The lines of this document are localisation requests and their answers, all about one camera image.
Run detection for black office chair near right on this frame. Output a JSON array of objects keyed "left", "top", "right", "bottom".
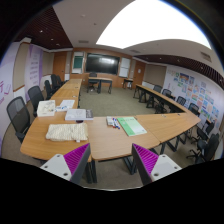
[{"left": 187, "top": 134, "right": 219, "bottom": 164}]

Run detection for white flat box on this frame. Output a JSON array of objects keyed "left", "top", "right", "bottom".
[{"left": 65, "top": 109, "right": 93, "bottom": 121}]

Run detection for cream knitted towel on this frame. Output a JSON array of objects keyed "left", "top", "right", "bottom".
[{"left": 46, "top": 123, "right": 88, "bottom": 142}]

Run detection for white whiteboard right of screen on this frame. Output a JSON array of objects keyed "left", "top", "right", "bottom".
[{"left": 119, "top": 58, "right": 130, "bottom": 78}]

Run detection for black office chair near left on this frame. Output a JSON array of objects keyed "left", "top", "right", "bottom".
[{"left": 6, "top": 96, "right": 31, "bottom": 142}]

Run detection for black chair at front desk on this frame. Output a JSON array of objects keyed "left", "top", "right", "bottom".
[{"left": 87, "top": 72, "right": 98, "bottom": 93}]

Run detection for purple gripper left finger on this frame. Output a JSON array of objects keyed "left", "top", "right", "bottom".
[{"left": 41, "top": 143, "right": 90, "bottom": 185}]

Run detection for small front desk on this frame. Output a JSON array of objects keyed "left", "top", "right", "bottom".
[{"left": 95, "top": 77, "right": 113, "bottom": 94}]

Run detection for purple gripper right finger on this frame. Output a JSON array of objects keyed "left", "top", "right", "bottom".
[{"left": 132, "top": 144, "right": 181, "bottom": 185}]

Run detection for black office chair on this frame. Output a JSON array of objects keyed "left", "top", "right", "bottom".
[
  {"left": 6, "top": 96, "right": 31, "bottom": 142},
  {"left": 187, "top": 134, "right": 219, "bottom": 164},
  {"left": 28, "top": 86, "right": 44, "bottom": 117}
]

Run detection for blue red markers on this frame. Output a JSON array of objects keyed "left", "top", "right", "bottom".
[{"left": 112, "top": 118, "right": 120, "bottom": 129}]

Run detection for large black wall screen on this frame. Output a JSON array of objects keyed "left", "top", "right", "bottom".
[{"left": 85, "top": 53, "right": 120, "bottom": 75}]

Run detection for white papers on table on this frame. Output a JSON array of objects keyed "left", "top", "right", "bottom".
[{"left": 55, "top": 100, "right": 75, "bottom": 112}]

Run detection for green booklet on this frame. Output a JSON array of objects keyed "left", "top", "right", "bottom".
[{"left": 118, "top": 117, "right": 147, "bottom": 136}]

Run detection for white box on table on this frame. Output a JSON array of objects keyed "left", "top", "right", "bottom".
[{"left": 37, "top": 100, "right": 55, "bottom": 117}]

